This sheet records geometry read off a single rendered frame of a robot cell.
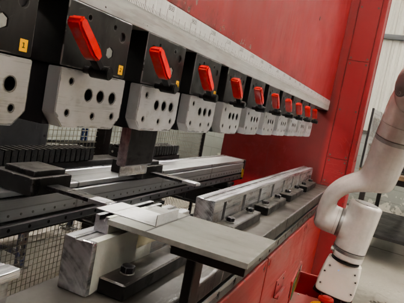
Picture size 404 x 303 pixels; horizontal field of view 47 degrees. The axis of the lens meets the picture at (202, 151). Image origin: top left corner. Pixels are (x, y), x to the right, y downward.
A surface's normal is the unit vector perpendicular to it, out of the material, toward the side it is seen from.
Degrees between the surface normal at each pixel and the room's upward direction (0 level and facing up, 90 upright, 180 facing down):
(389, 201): 90
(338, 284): 92
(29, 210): 90
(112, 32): 90
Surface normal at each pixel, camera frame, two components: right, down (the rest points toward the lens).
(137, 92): -0.39, 0.02
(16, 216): 0.90, 0.21
